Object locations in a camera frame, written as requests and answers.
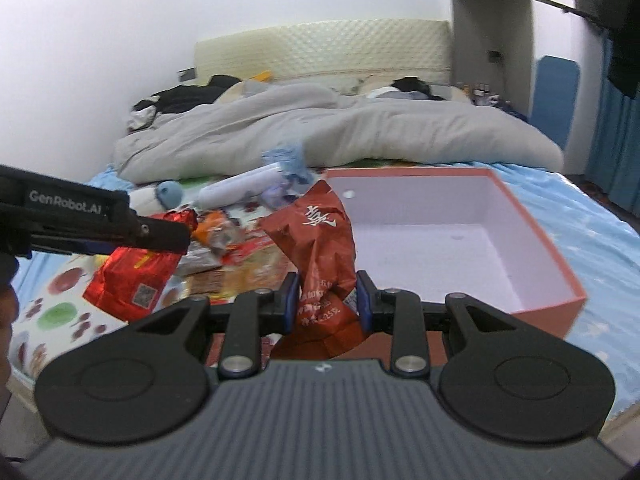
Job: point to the brown dried tofu snack packet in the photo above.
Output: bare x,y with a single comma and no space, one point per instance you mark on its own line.
130,285

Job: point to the black wall plug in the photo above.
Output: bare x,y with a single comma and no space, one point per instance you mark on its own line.
494,56

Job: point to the yellow flat object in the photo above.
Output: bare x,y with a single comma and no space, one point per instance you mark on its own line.
261,77

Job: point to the grey duvet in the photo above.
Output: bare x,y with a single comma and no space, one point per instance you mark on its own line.
320,125

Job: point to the white plastic bottle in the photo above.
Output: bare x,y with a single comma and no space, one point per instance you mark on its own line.
235,187

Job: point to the pink cardboard box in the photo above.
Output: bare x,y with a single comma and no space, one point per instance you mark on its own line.
440,240

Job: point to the pile of snack packets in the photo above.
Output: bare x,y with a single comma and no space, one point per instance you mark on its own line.
225,255

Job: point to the white plush toy blue cap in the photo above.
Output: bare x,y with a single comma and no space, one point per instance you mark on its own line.
167,194

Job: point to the black hanging coat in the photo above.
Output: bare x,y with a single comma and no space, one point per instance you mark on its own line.
627,65

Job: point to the group of small bottles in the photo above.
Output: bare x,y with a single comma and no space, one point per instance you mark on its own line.
480,94

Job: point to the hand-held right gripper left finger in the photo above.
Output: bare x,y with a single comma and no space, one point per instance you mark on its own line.
291,305

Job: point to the red-brown crinkled snack bag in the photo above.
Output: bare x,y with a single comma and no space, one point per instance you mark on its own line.
315,240

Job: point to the fruit print sheet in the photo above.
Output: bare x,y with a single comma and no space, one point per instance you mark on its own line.
60,310

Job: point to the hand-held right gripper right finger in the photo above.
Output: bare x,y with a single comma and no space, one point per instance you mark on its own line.
363,305

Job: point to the black clothes pile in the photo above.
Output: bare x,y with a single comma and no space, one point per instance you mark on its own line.
412,85
185,95

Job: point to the cream quilted headboard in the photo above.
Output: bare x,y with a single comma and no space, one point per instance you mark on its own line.
320,50

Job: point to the crumpled blue plastic bag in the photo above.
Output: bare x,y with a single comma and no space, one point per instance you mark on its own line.
290,165

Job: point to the wall socket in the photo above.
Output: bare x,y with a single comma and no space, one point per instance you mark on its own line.
186,75

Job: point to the blue curtain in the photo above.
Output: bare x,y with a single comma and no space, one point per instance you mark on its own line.
615,150

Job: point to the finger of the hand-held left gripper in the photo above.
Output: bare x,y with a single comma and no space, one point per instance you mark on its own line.
165,236

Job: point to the white cloth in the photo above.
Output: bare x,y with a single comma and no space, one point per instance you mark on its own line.
141,117

